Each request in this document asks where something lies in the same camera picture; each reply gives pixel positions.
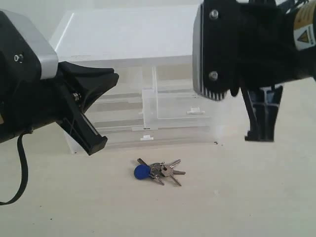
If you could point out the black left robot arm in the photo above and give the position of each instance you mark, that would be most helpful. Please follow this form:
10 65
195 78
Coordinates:
16 111

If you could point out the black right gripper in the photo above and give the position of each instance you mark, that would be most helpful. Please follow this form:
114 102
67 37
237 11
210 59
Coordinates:
267 58

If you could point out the white translucent drawer cabinet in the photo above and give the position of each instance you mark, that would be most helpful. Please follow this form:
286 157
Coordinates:
127 39

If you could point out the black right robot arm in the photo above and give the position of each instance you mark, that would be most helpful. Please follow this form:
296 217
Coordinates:
304 35

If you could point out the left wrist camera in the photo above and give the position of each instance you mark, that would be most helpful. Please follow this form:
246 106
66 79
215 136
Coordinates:
28 55

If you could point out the key bunch with blue tag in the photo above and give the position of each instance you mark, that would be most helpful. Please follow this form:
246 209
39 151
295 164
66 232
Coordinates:
156 171

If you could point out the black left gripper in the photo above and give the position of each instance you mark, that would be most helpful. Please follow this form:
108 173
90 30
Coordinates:
65 98

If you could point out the small drawer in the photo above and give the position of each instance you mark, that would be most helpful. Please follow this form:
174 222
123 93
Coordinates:
169 100

